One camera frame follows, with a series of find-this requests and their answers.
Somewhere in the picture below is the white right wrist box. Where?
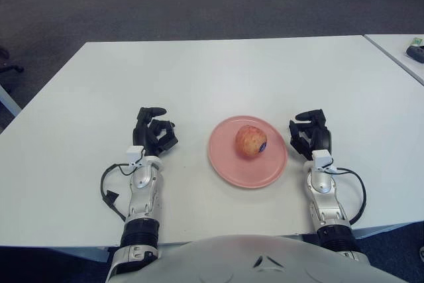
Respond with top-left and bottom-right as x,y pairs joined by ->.
311,149 -> 333,168

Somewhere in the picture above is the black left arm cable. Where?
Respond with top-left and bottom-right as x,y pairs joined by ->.
100,162 -> 133,223

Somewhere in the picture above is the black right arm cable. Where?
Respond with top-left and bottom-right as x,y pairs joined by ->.
331,166 -> 368,226

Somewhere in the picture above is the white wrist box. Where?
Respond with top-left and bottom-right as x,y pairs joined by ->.
125,145 -> 145,164
311,149 -> 333,168

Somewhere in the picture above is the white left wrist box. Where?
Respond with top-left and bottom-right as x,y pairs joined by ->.
125,145 -> 145,164

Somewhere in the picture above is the white side table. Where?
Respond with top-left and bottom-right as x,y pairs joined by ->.
363,33 -> 424,86

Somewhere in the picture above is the pink round plate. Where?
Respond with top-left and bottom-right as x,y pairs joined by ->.
208,115 -> 288,190

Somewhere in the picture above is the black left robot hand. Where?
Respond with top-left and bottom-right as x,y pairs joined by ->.
132,106 -> 180,157

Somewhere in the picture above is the red yellow apple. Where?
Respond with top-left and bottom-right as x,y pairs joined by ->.
235,124 -> 268,157

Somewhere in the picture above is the black office chair base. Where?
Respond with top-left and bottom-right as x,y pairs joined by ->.
0,44 -> 26,74

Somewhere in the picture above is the grey white robot torso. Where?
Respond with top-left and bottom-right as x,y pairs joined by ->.
105,233 -> 401,283

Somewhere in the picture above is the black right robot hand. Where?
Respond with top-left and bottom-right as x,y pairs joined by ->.
288,107 -> 333,161

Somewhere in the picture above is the dark grey handheld controller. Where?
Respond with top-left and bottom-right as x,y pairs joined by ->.
406,45 -> 424,64

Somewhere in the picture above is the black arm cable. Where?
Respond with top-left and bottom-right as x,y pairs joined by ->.
331,166 -> 368,226
100,162 -> 133,223

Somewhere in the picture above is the white table leg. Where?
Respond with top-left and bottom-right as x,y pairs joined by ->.
0,82 -> 23,117

